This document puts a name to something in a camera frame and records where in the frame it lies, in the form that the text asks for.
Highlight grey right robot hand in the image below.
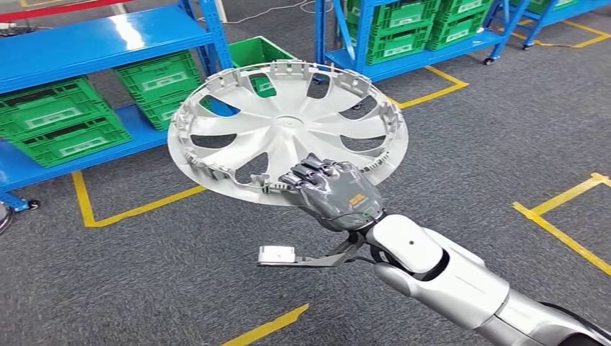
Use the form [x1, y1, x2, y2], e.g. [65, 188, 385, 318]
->
[278, 152, 385, 234]

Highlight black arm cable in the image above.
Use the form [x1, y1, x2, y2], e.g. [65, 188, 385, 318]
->
[548, 301, 611, 346]

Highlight silver plastic wheel hubcap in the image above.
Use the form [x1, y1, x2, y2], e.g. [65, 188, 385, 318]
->
[166, 59, 410, 207]

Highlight green plastic crate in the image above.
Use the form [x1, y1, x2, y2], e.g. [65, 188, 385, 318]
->
[426, 12, 489, 53]
[12, 114, 133, 169]
[437, 0, 494, 24]
[365, 24, 436, 66]
[114, 50, 204, 107]
[138, 90, 193, 133]
[510, 0, 579, 15]
[0, 76, 114, 143]
[228, 35, 298, 99]
[346, 0, 442, 38]

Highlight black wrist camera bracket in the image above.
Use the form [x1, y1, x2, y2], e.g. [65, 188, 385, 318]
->
[257, 234, 379, 269]

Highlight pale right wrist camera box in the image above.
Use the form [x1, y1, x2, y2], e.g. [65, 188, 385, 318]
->
[258, 246, 297, 265]

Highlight white floor cable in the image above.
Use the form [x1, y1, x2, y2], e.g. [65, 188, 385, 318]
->
[197, 0, 335, 25]

